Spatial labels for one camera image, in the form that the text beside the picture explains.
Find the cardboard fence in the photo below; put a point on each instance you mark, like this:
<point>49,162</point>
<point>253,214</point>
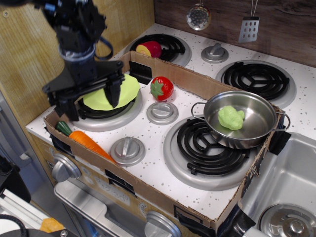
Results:
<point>149,185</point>

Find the red yellow toy apple half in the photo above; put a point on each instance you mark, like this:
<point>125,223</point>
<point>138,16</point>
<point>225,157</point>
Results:
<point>150,48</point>

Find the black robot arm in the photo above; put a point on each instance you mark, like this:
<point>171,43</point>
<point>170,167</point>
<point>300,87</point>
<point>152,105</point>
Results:
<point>79,26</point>

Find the silver oven door handle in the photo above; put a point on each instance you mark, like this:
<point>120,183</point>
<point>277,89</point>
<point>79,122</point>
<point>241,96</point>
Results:
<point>92,213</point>

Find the orange toy carrot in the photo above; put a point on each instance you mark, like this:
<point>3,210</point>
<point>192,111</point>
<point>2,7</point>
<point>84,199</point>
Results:
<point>83,139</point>

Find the hanging silver slotted spatula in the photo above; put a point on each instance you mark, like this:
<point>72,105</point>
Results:
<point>249,25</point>

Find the orange sponge piece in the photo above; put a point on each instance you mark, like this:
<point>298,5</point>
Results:
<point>50,225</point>

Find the hanging silver strainer ladle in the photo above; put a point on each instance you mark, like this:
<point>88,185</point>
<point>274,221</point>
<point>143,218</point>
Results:
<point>198,16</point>

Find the silver sink basin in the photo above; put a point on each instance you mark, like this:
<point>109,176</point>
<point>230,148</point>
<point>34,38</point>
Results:
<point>289,177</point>

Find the left silver oven dial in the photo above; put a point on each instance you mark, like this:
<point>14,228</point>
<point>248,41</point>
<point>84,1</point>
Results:
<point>64,169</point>

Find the yellow-green plate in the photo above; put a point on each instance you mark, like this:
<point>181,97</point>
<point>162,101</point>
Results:
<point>128,91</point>

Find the right silver oven dial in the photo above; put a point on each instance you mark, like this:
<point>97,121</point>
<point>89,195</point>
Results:
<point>158,225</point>

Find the front right black burner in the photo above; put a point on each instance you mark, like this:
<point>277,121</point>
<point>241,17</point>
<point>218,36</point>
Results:
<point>203,154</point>

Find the red toy strawberry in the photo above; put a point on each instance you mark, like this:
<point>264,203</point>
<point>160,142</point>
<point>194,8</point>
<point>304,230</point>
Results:
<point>161,88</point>

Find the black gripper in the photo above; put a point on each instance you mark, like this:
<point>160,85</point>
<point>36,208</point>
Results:
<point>83,74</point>

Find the steel pan with handles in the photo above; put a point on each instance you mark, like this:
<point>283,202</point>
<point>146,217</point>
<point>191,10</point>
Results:
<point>261,118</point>

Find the silver knob front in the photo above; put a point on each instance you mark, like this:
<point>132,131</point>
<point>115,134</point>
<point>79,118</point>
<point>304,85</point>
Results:
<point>128,151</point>

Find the silver knob back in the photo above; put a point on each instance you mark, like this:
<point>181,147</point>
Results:
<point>215,54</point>

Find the front left black burner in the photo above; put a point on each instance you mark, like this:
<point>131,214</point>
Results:
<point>87,112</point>

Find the back left black burner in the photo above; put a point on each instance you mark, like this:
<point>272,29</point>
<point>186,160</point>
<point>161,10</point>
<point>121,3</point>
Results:
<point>171,46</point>

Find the black burner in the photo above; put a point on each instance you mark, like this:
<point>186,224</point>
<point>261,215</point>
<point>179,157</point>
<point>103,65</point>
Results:
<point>203,154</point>
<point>87,112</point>
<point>264,80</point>
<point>171,46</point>

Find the silver knob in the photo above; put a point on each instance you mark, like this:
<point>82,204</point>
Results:
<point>162,113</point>
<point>128,151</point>
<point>215,54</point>

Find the green toy lettuce piece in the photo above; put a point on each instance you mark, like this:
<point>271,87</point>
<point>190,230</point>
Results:
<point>230,118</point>

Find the silver oven dial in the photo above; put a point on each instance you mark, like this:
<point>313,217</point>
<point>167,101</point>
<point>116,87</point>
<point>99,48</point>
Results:
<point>158,225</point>
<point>64,169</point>

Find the back right black burner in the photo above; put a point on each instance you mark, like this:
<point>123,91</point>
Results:
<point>264,80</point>

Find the silver knob centre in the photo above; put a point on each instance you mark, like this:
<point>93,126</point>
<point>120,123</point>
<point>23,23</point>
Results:
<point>162,113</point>

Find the silver sink drain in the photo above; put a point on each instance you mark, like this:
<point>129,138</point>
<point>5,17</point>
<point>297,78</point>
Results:
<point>287,220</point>

